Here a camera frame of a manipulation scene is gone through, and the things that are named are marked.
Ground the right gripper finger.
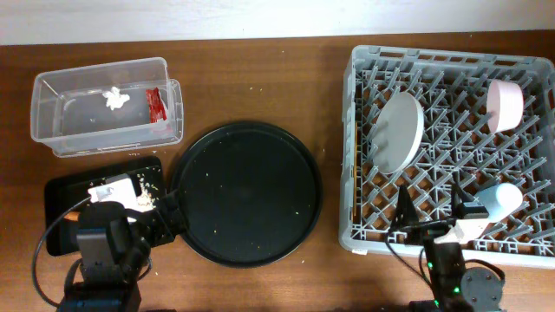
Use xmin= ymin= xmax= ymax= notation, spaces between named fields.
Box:
xmin=390 ymin=185 xmax=419 ymax=230
xmin=451 ymin=183 xmax=473 ymax=206

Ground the peanut shells and rice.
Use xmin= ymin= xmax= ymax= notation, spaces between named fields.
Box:
xmin=130 ymin=172 xmax=160 ymax=212

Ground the blue cup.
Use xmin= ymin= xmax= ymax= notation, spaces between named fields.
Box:
xmin=475 ymin=183 xmax=523 ymax=223

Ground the grey plate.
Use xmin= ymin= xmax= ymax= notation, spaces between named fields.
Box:
xmin=372 ymin=92 xmax=424 ymax=174

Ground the wooden chopstick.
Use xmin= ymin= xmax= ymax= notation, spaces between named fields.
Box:
xmin=351 ymin=121 xmax=358 ymax=222

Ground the pink bowl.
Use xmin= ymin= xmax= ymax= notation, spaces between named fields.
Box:
xmin=486 ymin=80 xmax=524 ymax=133

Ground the red snack wrapper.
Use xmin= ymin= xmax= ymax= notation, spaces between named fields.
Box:
xmin=146 ymin=88 xmax=167 ymax=123

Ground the white tissue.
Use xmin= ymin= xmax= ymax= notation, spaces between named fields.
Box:
xmin=102 ymin=87 xmax=130 ymax=110

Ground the orange carrot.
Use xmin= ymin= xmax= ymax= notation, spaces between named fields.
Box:
xmin=64 ymin=211 xmax=80 ymax=222

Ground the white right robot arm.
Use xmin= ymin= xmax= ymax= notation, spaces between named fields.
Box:
xmin=388 ymin=185 xmax=506 ymax=312

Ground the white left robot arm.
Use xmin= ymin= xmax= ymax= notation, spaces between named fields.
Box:
xmin=57 ymin=191 xmax=188 ymax=311

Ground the grey dishwasher rack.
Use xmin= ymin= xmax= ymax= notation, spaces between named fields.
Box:
xmin=338 ymin=45 xmax=554 ymax=269

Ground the clear plastic waste bin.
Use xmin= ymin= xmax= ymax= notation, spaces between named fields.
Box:
xmin=30 ymin=57 xmax=185 ymax=158

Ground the round black serving tray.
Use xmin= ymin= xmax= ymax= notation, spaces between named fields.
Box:
xmin=167 ymin=121 xmax=323 ymax=268

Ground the black rectangular tray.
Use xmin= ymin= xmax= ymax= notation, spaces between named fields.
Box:
xmin=44 ymin=156 xmax=166 ymax=257

